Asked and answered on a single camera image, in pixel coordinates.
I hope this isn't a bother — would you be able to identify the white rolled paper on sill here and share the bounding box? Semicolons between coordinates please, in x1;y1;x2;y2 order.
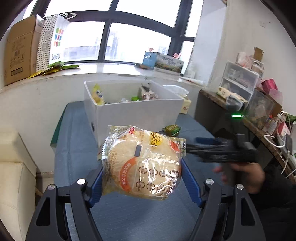
180;76;205;86

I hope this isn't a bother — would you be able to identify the clear plastic drawer unit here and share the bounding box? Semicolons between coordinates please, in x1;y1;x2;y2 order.
220;61;259;101

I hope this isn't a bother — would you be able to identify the green garlic pea snack bag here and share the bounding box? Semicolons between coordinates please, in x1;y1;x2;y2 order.
163;124;181;137

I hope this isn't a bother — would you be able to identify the black window frame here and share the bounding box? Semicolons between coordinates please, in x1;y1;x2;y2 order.
32;1;194;63

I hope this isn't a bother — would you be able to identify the cat print snack bag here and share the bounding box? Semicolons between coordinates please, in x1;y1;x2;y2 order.
138;85;159;100

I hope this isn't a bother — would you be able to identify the round rice cracker packet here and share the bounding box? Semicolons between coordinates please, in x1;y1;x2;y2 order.
102;126;186;200

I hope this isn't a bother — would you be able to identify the brown side desk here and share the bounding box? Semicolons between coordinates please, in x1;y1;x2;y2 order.
194;90;295;184

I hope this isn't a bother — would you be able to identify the green yellow packets pile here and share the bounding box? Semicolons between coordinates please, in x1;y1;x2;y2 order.
28;61;79;79

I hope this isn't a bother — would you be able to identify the white sofa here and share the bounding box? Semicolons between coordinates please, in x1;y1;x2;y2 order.
1;132;37;240

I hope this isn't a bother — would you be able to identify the person's right hand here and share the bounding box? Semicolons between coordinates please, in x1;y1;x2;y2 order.
213;162;266;194

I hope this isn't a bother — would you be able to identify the white storage box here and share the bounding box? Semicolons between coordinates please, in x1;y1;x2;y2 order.
84;80;183;146

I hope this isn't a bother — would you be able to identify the pink container on desk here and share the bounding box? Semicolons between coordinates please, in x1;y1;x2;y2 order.
261;78;278;94

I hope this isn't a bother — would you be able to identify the green seaweed snack packet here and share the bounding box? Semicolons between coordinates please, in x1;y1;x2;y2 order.
131;96;142;101

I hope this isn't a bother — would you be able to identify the yellow chips bag in box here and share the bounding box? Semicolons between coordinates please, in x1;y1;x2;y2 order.
92;84;106;105

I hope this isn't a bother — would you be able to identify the white SANFU shopping bag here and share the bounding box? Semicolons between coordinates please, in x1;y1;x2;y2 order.
36;14;70;72

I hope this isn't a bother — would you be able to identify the printed gift box on sill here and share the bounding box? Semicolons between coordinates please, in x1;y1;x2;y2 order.
142;52;184;75

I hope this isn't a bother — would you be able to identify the brown cardboard box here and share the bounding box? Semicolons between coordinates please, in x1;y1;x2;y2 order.
4;15;44;86

